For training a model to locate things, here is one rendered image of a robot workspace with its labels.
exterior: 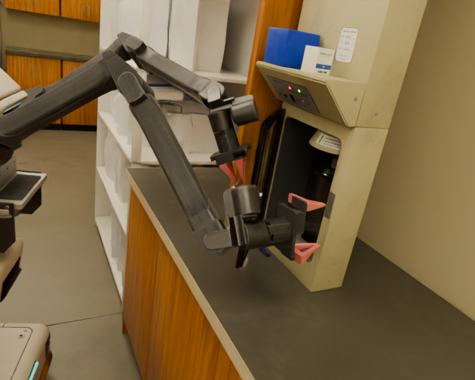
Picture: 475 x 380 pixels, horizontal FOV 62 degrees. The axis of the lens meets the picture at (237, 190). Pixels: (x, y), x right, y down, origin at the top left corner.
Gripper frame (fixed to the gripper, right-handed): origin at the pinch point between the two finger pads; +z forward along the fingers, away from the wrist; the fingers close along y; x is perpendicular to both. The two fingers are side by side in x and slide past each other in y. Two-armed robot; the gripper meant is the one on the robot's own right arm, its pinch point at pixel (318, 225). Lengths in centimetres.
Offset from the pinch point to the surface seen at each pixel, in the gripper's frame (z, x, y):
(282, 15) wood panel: 12, 40, 48
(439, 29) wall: 57, 22, 48
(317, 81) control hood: 1.8, 8.2, 30.6
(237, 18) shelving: 58, 159, 64
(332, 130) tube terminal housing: 12.7, 13.5, 19.0
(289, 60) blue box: 4.5, 23.8, 35.3
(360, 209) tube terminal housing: 21.1, 8.6, -1.2
